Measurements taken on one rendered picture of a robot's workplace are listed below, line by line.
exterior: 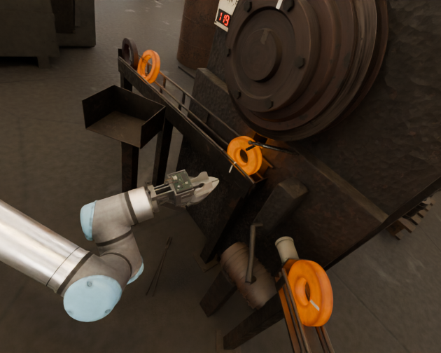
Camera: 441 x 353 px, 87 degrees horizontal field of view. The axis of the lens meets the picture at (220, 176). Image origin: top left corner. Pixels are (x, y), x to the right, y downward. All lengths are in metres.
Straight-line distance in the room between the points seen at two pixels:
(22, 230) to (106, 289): 0.19
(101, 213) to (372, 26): 0.72
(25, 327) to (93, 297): 0.85
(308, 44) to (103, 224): 0.62
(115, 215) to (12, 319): 0.86
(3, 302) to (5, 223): 0.87
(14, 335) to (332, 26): 1.48
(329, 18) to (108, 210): 0.66
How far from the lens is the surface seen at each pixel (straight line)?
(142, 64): 1.62
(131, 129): 1.16
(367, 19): 0.65
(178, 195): 0.62
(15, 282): 1.46
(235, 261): 0.89
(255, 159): 0.87
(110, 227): 0.64
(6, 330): 1.39
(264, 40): 0.66
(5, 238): 0.58
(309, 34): 0.60
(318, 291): 0.67
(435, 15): 0.77
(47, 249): 0.56
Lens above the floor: 1.27
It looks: 42 degrees down
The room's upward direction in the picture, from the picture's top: 22 degrees clockwise
